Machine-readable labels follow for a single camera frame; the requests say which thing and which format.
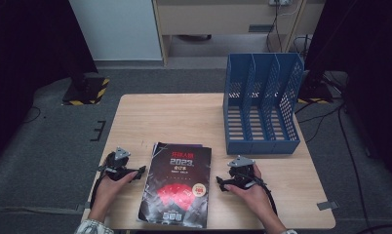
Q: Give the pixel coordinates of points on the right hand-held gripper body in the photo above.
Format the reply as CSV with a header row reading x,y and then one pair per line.
x,y
243,175

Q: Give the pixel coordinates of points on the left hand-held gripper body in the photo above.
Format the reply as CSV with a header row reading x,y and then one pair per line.
x,y
117,165

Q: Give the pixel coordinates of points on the blue file rack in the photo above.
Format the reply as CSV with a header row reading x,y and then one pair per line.
x,y
259,148

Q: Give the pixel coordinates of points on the black and red magazine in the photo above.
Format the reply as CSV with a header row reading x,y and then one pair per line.
x,y
177,169

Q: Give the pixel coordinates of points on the person's right hand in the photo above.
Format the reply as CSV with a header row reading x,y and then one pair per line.
x,y
257,198

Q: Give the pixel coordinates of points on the person's left hand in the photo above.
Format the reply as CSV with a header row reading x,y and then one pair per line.
x,y
108,195

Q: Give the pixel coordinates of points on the grey tape strip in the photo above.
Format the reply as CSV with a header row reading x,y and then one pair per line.
x,y
82,207
327,205

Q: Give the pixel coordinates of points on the white partition panel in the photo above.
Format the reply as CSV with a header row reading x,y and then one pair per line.
x,y
119,29

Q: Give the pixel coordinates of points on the dark curtain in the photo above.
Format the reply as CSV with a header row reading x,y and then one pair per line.
x,y
372,48
21,48

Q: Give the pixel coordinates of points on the beige wooden cabinet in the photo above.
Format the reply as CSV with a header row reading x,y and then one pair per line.
x,y
216,19

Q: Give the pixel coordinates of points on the white power strip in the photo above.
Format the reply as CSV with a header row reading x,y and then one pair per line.
x,y
278,2

